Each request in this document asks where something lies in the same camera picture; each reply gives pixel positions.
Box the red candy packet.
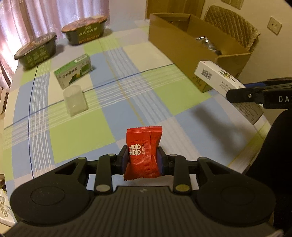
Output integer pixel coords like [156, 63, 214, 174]
[124, 126, 162, 181]

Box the white blue medicine box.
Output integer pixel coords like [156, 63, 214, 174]
[194, 61, 263, 125]

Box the clear plastic container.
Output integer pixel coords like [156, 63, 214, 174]
[63, 85, 88, 116]

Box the silver foil bag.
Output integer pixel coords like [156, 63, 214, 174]
[196, 36, 222, 55]

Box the green medicine box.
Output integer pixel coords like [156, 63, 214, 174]
[53, 54, 93, 89]

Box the checked tablecloth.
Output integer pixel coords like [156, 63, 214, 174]
[1, 20, 270, 195]

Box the quilted chair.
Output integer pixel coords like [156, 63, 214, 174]
[204, 5, 260, 52]

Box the cardboard box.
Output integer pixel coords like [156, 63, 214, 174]
[149, 13, 251, 92]

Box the wooden door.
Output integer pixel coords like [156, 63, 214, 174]
[145, 0, 205, 19]

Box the left instant noodle bowl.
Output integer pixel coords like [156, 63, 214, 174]
[14, 32, 57, 70]

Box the instant noodle bowl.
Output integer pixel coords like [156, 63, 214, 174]
[14, 32, 57, 70]
[62, 16, 107, 45]

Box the right instant noodle bowl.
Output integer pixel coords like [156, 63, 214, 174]
[62, 16, 107, 45]

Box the pink lace curtain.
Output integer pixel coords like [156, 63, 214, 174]
[1, 1, 109, 87]

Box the single wall socket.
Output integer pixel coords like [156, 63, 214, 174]
[267, 16, 282, 35]

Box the double wall socket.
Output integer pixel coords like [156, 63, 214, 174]
[221, 0, 243, 10]

